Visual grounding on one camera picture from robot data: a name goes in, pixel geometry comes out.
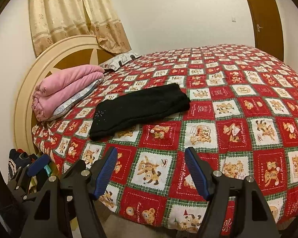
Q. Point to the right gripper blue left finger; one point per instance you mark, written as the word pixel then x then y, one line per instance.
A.
pixel 101 172

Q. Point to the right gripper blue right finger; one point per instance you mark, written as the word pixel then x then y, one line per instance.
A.
pixel 201 173

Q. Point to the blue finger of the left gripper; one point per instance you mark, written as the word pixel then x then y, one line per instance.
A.
pixel 38 165

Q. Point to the black pants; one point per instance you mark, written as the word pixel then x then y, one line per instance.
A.
pixel 138 107

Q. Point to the pink folded blanket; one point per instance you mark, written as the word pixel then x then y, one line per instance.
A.
pixel 57 88

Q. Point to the white floral folded quilt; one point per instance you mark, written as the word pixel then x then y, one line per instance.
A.
pixel 72 101

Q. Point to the red patchwork bear bedspread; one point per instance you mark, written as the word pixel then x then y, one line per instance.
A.
pixel 243 120

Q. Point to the grey patterned pillow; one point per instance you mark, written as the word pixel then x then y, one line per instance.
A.
pixel 119 60

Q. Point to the cream round headboard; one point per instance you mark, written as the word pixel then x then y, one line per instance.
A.
pixel 69 52

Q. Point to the beige patterned curtain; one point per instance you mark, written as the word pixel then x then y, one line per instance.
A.
pixel 54 20

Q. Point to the brown wooden door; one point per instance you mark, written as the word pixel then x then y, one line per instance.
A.
pixel 270 38

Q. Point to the silver door handle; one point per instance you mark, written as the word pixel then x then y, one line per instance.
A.
pixel 259 28

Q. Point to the wall light switch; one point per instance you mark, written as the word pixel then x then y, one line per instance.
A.
pixel 234 19

